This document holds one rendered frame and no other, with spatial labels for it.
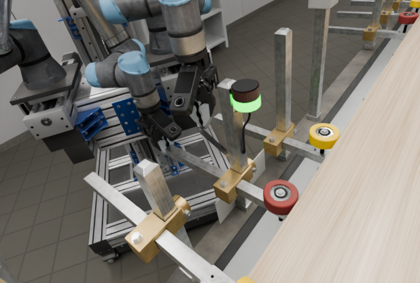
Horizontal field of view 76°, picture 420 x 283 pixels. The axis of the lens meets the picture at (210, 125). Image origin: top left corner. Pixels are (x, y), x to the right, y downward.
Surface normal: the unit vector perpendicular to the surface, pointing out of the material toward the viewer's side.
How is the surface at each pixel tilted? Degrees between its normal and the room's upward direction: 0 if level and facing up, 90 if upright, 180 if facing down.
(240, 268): 0
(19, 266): 0
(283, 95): 90
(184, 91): 30
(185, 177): 0
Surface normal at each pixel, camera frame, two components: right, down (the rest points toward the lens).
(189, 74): -0.35, -0.37
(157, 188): 0.75, 0.29
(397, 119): -0.17, -0.78
